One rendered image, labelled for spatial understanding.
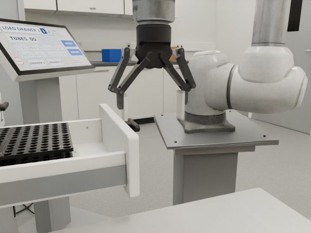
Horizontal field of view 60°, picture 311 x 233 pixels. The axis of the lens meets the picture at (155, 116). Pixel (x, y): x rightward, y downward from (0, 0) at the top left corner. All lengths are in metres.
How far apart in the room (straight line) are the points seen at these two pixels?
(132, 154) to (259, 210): 0.28
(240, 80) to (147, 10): 0.44
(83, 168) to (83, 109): 3.15
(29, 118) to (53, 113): 0.12
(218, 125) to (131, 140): 0.59
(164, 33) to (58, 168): 0.33
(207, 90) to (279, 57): 0.24
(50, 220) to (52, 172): 1.25
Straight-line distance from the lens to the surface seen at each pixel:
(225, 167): 1.02
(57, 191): 0.46
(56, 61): 1.42
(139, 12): 0.58
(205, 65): 0.92
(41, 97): 1.46
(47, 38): 1.53
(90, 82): 3.56
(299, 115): 4.05
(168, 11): 0.57
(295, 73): 0.89
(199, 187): 1.02
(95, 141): 0.69
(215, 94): 0.92
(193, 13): 5.07
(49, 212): 1.67
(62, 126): 0.61
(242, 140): 0.92
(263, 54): 0.88
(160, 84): 3.93
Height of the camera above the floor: 1.06
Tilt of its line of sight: 14 degrees down
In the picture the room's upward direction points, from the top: straight up
